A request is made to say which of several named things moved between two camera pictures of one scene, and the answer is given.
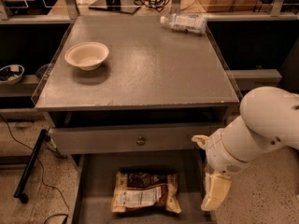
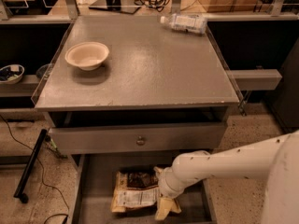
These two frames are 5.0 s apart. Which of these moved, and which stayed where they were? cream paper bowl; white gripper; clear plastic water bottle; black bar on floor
Moved: white gripper
Stayed: clear plastic water bottle; cream paper bowl; black bar on floor
